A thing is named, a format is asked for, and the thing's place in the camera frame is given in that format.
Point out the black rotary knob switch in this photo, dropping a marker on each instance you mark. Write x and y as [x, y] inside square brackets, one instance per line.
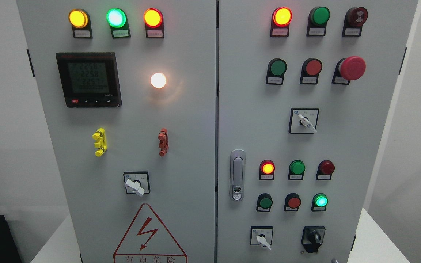
[312, 238]

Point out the red terminal connector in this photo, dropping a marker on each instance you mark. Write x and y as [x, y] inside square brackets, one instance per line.
[163, 142]

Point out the red lit lamp lower left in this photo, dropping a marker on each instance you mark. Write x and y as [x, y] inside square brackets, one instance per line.
[266, 170]

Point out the red lit lamp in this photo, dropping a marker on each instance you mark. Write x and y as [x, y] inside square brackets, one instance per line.
[266, 170]
[280, 22]

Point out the white lit indicator lamp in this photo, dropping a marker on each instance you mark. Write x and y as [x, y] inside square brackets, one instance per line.
[158, 80]

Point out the green push button lower left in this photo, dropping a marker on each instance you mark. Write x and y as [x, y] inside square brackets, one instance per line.
[264, 203]

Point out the green push button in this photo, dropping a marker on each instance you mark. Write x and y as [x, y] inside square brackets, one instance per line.
[275, 72]
[319, 202]
[264, 203]

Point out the green push button upper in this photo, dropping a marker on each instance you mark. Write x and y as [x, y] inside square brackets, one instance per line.
[275, 72]

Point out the green lamp lower middle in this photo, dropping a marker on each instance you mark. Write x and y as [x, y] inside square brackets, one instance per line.
[296, 170]

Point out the grey left cabinet door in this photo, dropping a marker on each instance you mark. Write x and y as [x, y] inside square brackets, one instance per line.
[182, 183]

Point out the grey cabinet door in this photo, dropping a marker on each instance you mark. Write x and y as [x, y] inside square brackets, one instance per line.
[182, 183]
[254, 117]

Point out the grey right cabinet door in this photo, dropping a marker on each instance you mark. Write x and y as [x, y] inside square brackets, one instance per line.
[254, 117]

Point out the red push button lower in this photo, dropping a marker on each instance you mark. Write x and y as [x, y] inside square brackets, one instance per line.
[292, 202]

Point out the red push button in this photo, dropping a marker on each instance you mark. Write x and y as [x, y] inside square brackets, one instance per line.
[311, 69]
[292, 202]

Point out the yellow terminal connector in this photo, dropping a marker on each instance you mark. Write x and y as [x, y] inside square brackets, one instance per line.
[100, 142]

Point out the red push button upper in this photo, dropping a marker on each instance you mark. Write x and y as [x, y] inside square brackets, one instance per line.
[311, 69]

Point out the red lamp lower right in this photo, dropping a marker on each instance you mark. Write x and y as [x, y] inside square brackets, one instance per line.
[325, 170]

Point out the red electrical warning sticker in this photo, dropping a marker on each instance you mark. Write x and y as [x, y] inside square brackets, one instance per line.
[148, 240]

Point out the red lit lamp left door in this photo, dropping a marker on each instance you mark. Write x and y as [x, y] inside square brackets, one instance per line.
[154, 27]

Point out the green push button lower right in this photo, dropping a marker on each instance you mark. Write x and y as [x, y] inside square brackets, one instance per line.
[319, 202]

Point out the black digital power meter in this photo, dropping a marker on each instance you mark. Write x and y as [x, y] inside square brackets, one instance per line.
[89, 79]

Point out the red lit lamp right top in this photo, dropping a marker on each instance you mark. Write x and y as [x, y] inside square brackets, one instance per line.
[280, 22]

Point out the green lit indicator lamp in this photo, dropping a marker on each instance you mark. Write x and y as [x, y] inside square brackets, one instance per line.
[118, 22]

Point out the red emergency stop button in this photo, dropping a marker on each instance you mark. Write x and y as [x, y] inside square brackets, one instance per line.
[349, 69]

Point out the green lamp right top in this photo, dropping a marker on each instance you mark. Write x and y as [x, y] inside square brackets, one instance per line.
[317, 21]

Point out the yellow indicator lamp top left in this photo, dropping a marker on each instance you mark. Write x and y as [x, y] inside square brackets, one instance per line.
[81, 23]

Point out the red buzzer alarm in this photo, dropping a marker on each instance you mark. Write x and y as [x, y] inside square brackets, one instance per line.
[354, 20]

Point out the silver door lock handle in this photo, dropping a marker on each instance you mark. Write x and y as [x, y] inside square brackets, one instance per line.
[237, 169]

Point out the white selector switch left door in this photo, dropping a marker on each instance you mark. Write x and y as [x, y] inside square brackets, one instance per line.
[137, 183]

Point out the white selector switch upper right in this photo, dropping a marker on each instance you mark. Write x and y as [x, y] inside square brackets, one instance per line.
[303, 120]

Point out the white selector switch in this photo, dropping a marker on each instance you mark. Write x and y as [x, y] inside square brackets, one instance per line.
[303, 120]
[261, 236]

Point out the white selector switch bottom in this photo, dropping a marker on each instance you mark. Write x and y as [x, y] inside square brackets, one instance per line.
[261, 236]

